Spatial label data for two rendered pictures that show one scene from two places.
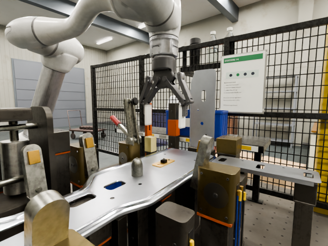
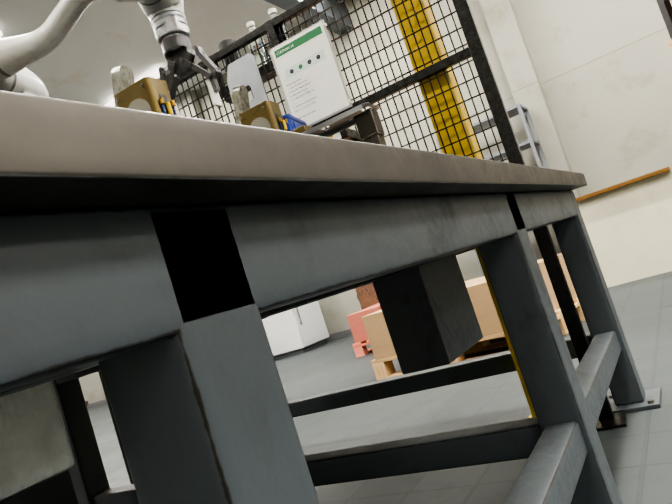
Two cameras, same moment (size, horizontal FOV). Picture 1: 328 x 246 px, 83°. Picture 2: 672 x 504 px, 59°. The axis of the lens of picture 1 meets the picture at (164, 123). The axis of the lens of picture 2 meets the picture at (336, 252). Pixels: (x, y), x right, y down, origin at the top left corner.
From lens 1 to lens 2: 1.11 m
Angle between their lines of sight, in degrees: 15
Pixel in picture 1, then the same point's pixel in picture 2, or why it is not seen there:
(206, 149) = (239, 95)
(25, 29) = not seen: outside the picture
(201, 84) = (241, 79)
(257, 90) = (332, 77)
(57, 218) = (129, 78)
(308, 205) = (373, 134)
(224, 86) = (288, 90)
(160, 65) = (171, 45)
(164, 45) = (170, 22)
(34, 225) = (120, 73)
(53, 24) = (19, 41)
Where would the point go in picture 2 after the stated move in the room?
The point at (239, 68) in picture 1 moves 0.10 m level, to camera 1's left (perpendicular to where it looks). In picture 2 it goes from (299, 57) to (271, 64)
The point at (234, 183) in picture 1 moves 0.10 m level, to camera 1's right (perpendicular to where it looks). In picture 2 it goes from (270, 108) to (312, 97)
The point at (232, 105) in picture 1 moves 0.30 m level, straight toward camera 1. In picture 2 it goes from (309, 113) to (285, 87)
